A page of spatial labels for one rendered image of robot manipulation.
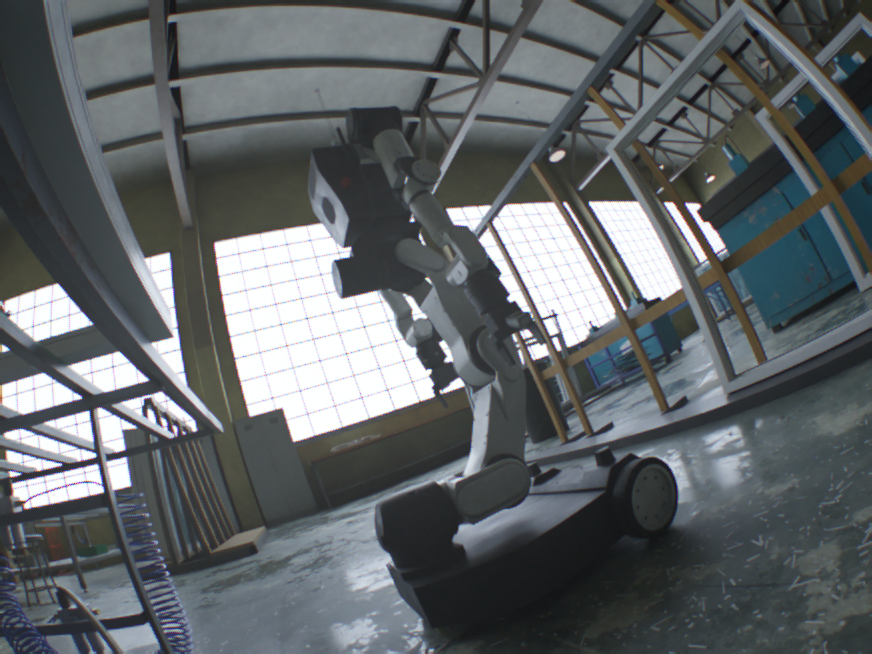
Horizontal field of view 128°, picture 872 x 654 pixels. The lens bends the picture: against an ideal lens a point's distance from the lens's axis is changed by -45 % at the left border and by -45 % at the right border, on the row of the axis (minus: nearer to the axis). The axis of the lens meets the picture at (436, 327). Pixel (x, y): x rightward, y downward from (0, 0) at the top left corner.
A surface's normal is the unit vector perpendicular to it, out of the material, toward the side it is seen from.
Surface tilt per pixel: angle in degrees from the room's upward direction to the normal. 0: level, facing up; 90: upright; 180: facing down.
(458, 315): 90
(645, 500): 90
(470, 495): 90
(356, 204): 115
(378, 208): 123
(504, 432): 90
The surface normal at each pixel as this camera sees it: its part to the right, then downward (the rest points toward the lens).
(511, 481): 0.31, -0.40
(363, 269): 0.43, -0.01
